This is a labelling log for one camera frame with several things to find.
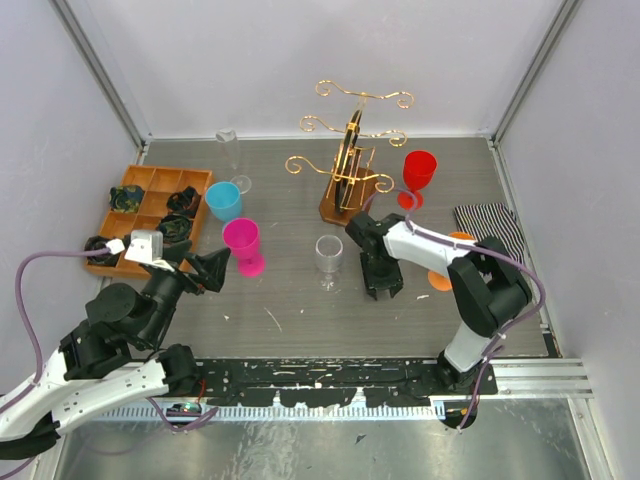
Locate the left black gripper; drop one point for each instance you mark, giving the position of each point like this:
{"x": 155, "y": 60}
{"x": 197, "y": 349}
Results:
{"x": 212, "y": 266}

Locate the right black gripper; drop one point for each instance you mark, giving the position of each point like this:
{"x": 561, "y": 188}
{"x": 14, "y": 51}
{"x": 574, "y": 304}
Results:
{"x": 373, "y": 282}

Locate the pink plastic wine glass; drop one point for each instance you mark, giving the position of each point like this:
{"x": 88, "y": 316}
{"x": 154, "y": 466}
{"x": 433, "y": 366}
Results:
{"x": 242, "y": 237}

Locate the orange plastic wine glass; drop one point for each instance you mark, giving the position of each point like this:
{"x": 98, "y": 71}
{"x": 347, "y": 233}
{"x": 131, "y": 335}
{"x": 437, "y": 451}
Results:
{"x": 440, "y": 282}

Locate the clear wine glass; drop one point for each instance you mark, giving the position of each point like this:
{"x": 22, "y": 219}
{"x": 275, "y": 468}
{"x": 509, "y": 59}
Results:
{"x": 329, "y": 252}
{"x": 230, "y": 145}

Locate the blue plastic wine glass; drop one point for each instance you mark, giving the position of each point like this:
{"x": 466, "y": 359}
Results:
{"x": 224, "y": 201}

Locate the wooden compartment tray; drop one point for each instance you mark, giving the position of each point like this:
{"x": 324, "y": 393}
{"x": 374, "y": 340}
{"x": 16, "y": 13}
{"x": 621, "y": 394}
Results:
{"x": 158, "y": 184}

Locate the gold wire glass rack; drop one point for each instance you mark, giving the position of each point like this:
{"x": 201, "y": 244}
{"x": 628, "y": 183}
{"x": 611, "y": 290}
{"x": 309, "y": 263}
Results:
{"x": 351, "y": 179}

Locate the striped cloth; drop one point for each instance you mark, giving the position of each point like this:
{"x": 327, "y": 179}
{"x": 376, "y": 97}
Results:
{"x": 492, "y": 219}

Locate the red plastic wine glass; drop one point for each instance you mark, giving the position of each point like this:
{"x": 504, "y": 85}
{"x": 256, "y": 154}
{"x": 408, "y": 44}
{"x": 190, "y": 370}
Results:
{"x": 418, "y": 171}

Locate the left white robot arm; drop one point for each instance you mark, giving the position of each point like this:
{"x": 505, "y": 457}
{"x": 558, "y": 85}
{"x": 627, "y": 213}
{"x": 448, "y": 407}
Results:
{"x": 113, "y": 357}

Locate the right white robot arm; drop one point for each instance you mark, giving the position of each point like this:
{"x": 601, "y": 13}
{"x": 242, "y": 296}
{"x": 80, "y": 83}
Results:
{"x": 488, "y": 287}

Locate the black rolled sock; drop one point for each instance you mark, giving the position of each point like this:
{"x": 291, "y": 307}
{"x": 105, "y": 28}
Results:
{"x": 185, "y": 202}
{"x": 106, "y": 250}

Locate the dark patterned rolled sock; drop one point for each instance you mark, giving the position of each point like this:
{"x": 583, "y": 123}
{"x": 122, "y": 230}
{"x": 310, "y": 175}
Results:
{"x": 126, "y": 198}

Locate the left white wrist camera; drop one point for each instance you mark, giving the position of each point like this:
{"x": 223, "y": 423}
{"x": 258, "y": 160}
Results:
{"x": 145, "y": 247}

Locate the black mounting base plate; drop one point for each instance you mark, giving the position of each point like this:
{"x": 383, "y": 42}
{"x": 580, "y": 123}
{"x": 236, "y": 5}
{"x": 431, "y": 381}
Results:
{"x": 323, "y": 382}

